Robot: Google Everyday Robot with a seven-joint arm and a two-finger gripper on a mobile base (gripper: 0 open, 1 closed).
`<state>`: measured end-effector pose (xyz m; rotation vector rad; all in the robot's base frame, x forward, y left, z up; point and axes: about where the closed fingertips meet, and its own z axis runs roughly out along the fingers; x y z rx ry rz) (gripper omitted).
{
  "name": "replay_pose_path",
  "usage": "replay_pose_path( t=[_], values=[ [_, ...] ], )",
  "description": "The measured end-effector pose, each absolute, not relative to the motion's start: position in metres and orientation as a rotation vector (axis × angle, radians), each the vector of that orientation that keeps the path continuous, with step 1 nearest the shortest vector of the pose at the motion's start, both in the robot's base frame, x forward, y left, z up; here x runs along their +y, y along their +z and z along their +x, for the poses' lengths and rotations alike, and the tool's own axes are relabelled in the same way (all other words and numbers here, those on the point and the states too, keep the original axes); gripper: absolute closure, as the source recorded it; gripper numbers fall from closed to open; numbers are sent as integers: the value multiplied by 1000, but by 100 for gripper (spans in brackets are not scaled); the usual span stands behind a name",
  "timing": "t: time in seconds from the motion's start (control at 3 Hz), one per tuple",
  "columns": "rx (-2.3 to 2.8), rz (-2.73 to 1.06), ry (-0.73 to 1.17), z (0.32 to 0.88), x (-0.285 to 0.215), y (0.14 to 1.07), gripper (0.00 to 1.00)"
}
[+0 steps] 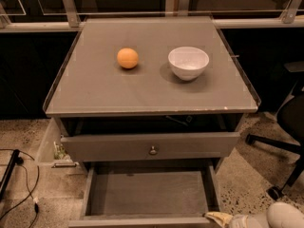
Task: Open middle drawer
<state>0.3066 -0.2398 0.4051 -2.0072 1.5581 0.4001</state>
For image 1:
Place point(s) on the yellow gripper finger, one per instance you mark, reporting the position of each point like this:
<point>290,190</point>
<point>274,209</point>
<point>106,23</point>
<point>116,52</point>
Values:
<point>222,219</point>

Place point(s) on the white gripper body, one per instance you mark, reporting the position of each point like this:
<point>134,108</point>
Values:
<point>241,221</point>

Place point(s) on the grey drawer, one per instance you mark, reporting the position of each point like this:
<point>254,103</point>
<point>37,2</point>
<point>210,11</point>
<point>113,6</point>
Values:
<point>149,194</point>
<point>141,147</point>

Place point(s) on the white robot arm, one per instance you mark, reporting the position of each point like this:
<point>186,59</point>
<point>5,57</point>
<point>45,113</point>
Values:
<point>278,215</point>

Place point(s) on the grey drawer cabinet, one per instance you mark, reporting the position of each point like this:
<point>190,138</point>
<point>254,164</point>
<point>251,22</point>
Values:
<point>94,95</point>

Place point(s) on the grey top drawer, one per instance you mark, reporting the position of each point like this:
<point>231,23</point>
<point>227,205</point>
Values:
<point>141,147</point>

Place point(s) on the black office chair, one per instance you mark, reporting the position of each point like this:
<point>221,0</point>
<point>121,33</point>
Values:
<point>290,117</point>

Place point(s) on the white bowl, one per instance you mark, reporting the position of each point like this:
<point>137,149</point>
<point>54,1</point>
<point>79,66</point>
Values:
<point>187,63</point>

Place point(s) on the clear plastic bin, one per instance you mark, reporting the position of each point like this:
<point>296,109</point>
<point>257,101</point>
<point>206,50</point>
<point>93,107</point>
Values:
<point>51,152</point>

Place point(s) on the orange ball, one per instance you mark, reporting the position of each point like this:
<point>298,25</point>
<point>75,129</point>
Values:
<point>127,58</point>

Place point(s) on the black floor stand bar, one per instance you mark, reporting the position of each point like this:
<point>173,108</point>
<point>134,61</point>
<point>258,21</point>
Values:
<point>6,177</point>

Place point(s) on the metal window bracket right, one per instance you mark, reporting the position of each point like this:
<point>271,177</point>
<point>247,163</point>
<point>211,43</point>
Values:
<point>288,15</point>

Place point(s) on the metal window bracket left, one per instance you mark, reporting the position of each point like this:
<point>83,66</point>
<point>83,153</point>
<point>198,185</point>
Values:
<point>71,13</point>

